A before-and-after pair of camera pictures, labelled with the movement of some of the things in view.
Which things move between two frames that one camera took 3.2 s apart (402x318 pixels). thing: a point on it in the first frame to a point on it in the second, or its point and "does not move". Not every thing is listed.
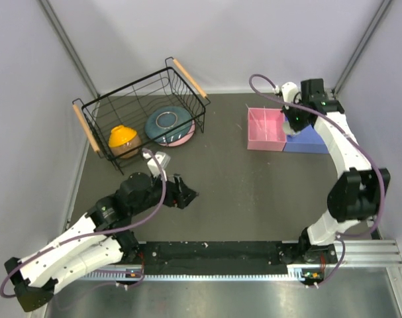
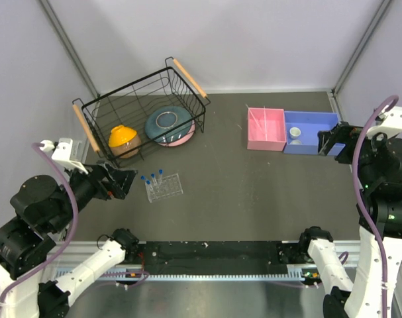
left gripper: [179, 194] to [117, 185]
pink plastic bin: [265, 129] does not move
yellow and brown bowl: [124, 142] does not move
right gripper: [297, 126] to [346, 133]
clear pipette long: [265, 124] does not move
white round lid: [287, 128] to [296, 142]
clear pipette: [265, 126] does not move
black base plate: [292, 253] does not move
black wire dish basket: [125, 122] does not move
